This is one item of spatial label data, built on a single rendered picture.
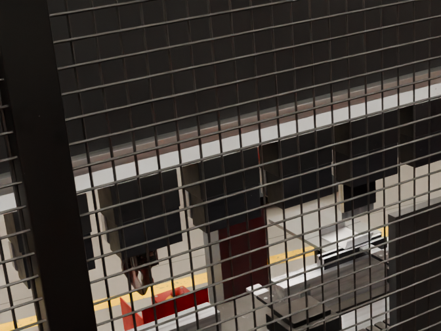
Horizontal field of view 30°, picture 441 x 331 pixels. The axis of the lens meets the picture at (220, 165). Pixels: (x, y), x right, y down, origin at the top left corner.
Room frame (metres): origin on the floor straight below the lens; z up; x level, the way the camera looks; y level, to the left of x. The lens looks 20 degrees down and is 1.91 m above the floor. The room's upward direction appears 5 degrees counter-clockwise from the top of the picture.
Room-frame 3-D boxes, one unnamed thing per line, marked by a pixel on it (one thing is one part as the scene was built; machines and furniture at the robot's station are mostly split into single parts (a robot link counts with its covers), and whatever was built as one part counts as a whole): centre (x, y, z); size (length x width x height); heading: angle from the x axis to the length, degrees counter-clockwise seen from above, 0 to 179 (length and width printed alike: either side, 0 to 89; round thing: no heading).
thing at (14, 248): (1.52, 0.35, 1.26); 0.15 x 0.09 x 0.17; 118
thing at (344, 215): (1.88, -0.33, 1.13); 0.10 x 0.02 x 0.10; 118
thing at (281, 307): (1.59, -0.11, 1.01); 0.26 x 0.12 x 0.05; 28
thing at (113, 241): (1.61, 0.18, 1.26); 0.15 x 0.09 x 0.17; 118
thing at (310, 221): (2.01, -0.26, 1.00); 0.26 x 0.18 x 0.01; 28
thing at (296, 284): (1.86, -0.28, 0.92); 0.39 x 0.06 x 0.10; 118
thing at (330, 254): (1.87, -0.31, 0.98); 0.20 x 0.03 x 0.03; 118
